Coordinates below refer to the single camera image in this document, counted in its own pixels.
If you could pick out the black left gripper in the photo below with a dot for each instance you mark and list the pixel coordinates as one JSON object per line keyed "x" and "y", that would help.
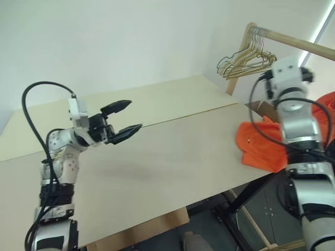
{"x": 98, "y": 128}

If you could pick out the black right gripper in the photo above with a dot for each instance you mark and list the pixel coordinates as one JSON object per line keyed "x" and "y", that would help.
{"x": 307, "y": 74}

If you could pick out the orange shorts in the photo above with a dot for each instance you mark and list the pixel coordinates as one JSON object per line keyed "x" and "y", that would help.
{"x": 261, "y": 146}

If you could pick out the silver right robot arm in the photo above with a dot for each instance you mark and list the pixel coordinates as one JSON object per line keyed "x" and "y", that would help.
{"x": 298, "y": 128}

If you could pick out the wooden clothes rack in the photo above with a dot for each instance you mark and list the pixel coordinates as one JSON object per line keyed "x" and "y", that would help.
{"x": 288, "y": 39}

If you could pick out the open brown cardboard box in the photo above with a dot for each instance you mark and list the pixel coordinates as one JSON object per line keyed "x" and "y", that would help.
{"x": 264, "y": 108}

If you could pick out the grey-brown rounded shape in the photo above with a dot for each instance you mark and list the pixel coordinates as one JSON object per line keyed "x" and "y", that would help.
{"x": 195, "y": 243}

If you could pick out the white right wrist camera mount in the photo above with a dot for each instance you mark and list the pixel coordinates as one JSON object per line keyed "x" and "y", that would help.
{"x": 285, "y": 75}

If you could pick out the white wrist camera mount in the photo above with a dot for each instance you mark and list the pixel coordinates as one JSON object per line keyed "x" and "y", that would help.
{"x": 285, "y": 75}
{"x": 77, "y": 109}

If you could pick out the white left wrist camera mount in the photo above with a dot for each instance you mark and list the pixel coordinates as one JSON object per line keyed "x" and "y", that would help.
{"x": 77, "y": 109}

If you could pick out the black metal table frame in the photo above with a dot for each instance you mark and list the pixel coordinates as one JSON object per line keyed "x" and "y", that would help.
{"x": 248, "y": 193}

